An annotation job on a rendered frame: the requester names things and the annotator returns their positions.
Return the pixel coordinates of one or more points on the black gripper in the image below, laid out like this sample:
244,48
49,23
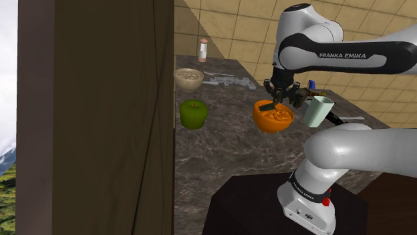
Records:
282,78

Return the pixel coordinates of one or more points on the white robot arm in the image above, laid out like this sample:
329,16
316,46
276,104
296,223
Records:
342,153

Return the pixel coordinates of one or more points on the dark brown lumpy object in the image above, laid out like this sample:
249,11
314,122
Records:
299,97

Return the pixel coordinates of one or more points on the small blue object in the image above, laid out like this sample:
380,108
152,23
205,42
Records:
312,84

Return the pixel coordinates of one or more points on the orange bowl with food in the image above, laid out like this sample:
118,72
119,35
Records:
273,121

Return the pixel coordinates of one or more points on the pale green cup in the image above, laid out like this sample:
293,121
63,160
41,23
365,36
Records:
317,112

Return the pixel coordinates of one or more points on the white and pink shaker bottle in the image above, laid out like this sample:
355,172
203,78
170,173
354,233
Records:
203,50

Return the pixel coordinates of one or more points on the green apple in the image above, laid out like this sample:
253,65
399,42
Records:
193,114

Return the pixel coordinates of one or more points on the beige bowl with cereal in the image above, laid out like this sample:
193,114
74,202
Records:
188,82

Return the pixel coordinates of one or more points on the dark robot stand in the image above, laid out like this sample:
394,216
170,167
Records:
247,205

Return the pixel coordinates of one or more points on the tall brown cabinet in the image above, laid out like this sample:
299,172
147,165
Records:
97,117

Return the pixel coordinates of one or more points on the window with landscape view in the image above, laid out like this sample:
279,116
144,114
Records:
7,97

